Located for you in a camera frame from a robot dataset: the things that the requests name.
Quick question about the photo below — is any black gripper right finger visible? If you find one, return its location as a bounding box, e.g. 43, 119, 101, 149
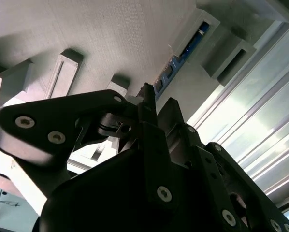
158, 97, 289, 232

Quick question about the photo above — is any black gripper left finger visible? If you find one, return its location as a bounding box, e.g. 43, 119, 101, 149
0, 83, 179, 214

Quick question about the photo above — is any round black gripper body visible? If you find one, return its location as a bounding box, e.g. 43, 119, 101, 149
32, 147, 224, 232

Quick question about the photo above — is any blue RAM stick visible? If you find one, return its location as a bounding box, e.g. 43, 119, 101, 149
153, 21, 211, 95

